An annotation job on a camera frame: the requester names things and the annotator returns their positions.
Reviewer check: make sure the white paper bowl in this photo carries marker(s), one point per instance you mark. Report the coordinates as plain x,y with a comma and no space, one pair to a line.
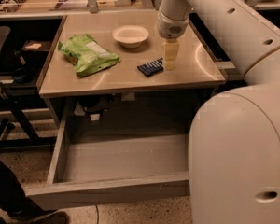
130,36

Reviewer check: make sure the grey cabinet with tan top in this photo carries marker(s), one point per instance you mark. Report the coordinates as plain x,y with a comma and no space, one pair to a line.
194,68

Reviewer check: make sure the dark blue rxbar wrapper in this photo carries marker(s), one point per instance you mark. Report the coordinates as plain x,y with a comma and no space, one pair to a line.
152,68

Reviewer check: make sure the black device under table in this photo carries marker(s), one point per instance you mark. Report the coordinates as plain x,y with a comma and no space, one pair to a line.
94,104

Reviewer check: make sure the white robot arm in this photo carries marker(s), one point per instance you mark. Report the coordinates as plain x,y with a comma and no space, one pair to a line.
234,139

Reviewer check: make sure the green snack bag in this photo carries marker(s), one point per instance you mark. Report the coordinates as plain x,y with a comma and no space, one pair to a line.
86,55

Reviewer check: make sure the black coiled tool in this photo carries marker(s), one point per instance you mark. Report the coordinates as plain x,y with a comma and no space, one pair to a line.
13,5

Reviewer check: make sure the dark shoe and leg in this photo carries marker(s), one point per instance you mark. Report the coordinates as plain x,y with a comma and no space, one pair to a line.
18,206

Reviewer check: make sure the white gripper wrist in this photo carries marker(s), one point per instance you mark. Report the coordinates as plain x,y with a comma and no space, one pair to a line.
170,28

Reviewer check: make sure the open grey top drawer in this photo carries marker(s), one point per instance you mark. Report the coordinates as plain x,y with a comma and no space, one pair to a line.
117,159

